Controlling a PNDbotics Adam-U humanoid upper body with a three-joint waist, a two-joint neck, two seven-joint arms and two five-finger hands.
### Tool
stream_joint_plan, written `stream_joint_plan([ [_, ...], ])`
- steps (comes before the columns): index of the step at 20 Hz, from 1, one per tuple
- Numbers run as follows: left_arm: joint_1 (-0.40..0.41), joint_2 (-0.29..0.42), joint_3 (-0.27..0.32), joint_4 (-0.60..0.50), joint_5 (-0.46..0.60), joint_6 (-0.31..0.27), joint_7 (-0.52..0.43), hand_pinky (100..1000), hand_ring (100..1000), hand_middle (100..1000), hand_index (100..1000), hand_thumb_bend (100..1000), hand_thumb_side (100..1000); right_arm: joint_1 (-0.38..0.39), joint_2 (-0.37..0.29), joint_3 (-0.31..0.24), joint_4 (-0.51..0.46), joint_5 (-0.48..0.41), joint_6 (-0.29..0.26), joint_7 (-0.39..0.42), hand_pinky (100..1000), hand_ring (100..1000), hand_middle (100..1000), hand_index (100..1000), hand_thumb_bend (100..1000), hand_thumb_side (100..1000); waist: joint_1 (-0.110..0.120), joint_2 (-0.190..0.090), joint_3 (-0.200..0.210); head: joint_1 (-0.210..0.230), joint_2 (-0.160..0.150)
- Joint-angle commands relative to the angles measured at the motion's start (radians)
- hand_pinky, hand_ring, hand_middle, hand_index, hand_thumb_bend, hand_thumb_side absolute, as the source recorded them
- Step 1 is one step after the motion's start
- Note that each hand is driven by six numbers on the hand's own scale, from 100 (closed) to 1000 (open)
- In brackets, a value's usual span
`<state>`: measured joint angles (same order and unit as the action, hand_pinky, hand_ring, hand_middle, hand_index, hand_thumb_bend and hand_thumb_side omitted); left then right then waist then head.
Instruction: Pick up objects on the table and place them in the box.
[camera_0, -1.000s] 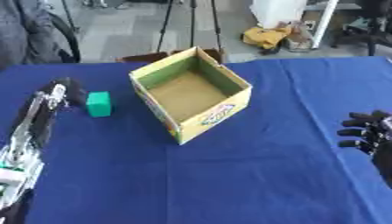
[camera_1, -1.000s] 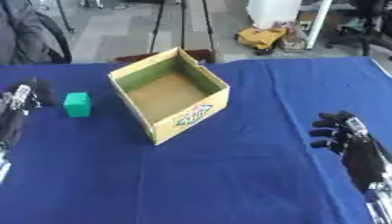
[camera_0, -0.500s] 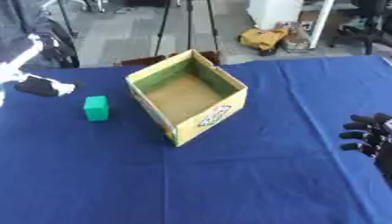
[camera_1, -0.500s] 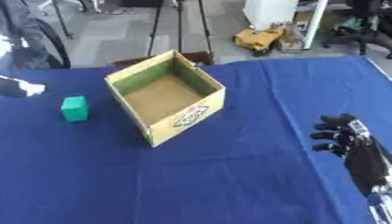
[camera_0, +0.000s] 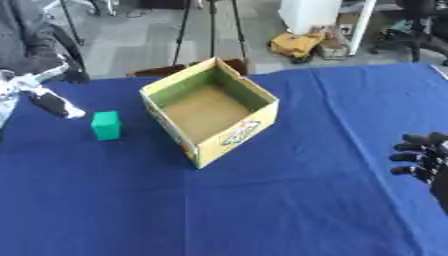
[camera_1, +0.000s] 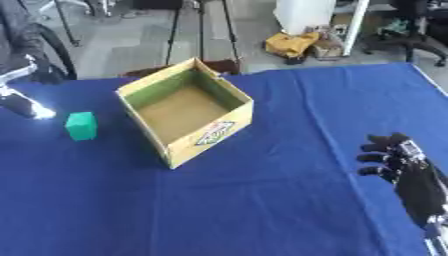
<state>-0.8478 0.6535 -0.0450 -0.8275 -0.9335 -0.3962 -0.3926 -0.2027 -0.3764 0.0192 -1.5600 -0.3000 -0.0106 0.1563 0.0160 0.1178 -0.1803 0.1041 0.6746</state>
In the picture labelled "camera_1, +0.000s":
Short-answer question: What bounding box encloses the yellow bag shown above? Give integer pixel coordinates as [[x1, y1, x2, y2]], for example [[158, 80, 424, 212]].
[[262, 31, 322, 62]]

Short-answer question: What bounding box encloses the white pole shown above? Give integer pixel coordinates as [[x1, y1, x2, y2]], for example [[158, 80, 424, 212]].
[[341, 0, 373, 58]]

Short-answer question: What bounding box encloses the small brown cardboard box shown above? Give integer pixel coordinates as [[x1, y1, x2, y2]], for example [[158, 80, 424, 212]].
[[309, 25, 347, 62]]

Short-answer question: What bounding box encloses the black office chair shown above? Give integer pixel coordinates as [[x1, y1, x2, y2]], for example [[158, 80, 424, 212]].
[[360, 0, 448, 68]]

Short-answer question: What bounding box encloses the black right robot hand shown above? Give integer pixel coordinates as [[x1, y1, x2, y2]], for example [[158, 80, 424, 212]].
[[355, 132, 448, 230]]

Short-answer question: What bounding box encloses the tan cardboard box green inside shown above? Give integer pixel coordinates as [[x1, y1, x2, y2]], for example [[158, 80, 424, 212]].
[[113, 56, 258, 171]]

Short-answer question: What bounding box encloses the white panel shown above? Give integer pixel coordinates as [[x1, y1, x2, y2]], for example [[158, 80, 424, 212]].
[[271, 0, 338, 37]]

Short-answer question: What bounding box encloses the green block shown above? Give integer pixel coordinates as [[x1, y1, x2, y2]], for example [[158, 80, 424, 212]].
[[63, 111, 100, 142]]

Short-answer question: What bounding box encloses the black tripod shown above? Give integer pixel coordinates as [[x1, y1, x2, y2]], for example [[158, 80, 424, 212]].
[[162, 0, 245, 68]]

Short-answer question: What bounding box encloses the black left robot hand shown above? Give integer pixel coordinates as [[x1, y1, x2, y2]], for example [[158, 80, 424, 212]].
[[0, 92, 58, 121]]

